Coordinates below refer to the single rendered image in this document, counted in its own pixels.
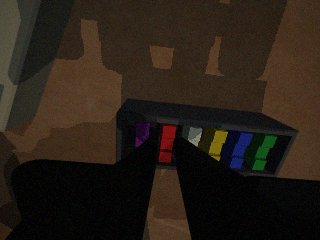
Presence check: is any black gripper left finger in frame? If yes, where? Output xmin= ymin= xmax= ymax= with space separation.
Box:
xmin=11 ymin=134 xmax=159 ymax=240

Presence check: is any white fuse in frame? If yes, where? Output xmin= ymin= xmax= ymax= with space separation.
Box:
xmin=182 ymin=125 xmax=203 ymax=146

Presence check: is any red blade fuse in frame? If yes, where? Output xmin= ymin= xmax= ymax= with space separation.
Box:
xmin=158 ymin=123 xmax=176 ymax=163

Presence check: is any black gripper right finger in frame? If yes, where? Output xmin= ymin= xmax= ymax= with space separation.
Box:
xmin=175 ymin=137 xmax=320 ymax=240

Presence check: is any purple fuse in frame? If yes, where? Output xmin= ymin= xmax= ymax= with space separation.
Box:
xmin=135 ymin=121 xmax=150 ymax=149

